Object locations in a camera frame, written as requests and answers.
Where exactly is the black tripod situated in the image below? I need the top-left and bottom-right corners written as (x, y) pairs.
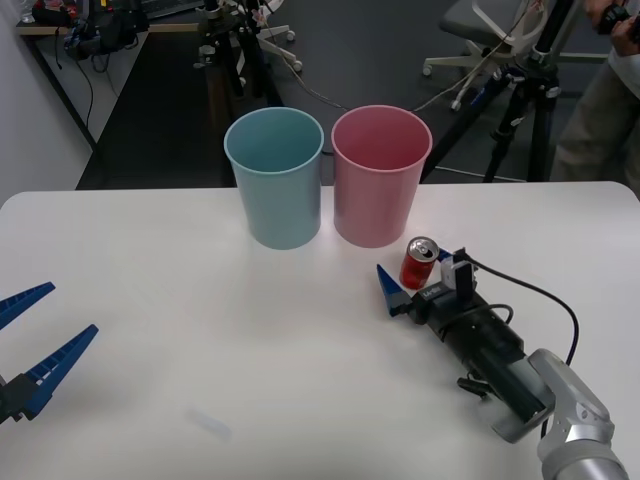
top-left (428, 0), bottom-right (569, 184)
top-left (192, 0), bottom-right (284, 109)

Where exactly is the pink plastic bin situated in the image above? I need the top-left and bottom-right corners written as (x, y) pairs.
top-left (330, 104), bottom-right (433, 249)

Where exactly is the black bag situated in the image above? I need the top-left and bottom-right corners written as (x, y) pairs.
top-left (63, 4), bottom-right (151, 62)

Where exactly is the pale floor cable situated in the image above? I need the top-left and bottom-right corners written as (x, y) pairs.
top-left (259, 9), bottom-right (481, 114)

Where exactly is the white chair base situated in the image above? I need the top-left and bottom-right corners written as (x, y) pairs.
top-left (257, 27), bottom-right (304, 72)

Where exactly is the pale blue plastic bin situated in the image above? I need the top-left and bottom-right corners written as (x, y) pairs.
top-left (223, 106), bottom-right (325, 250)

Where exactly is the person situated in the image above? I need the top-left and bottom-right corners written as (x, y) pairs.
top-left (553, 0), bottom-right (640, 185)

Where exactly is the desk with wooden edge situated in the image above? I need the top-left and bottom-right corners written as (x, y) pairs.
top-left (14, 0), bottom-right (202, 147)

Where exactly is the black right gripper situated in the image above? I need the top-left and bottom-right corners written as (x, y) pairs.
top-left (376, 250), bottom-right (482, 337)

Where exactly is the black camera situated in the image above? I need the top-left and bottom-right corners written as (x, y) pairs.
top-left (598, 3), bottom-right (637, 36)

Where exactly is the person's hand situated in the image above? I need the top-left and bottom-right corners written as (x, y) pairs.
top-left (611, 16), bottom-right (640, 57)

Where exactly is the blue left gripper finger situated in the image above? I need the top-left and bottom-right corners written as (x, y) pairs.
top-left (0, 324), bottom-right (100, 427)
top-left (0, 281), bottom-right (57, 332)

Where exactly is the red drink can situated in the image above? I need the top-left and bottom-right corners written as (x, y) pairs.
top-left (399, 236), bottom-right (441, 290)

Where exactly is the white office chair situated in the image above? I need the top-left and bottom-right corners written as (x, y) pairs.
top-left (421, 0), bottom-right (552, 112)

